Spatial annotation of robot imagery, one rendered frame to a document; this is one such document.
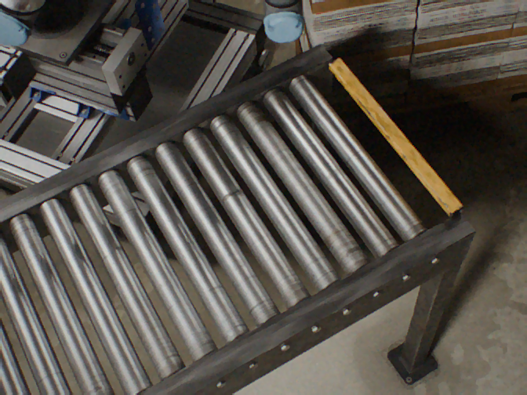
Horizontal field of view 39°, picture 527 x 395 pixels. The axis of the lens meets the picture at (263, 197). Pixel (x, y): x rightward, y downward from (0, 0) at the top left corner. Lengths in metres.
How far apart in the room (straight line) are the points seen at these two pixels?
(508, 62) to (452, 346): 0.87
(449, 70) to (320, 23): 0.50
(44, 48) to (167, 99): 0.70
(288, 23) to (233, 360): 0.62
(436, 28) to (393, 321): 0.84
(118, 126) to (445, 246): 1.26
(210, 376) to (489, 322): 1.12
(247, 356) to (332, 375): 0.84
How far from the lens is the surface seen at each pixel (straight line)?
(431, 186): 1.44
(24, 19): 1.57
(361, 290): 1.36
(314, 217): 1.43
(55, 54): 1.74
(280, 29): 1.42
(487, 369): 2.19
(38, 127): 2.43
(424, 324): 1.80
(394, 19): 2.08
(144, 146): 1.55
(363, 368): 2.14
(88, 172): 1.55
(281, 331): 1.33
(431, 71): 2.32
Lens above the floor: 2.05
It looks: 60 degrees down
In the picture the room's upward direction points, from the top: 8 degrees counter-clockwise
